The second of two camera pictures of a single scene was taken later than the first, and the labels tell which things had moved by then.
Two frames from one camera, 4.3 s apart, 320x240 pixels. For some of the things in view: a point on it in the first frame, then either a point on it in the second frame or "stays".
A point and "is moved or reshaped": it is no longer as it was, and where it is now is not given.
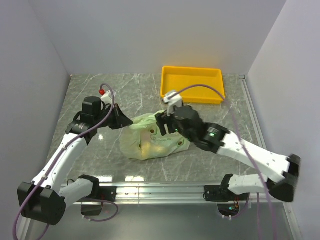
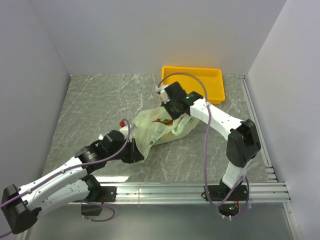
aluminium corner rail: (252, 111) stays
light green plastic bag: (144, 139) is moved or reshaped
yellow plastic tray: (173, 78) stays
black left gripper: (121, 119) → (136, 154)
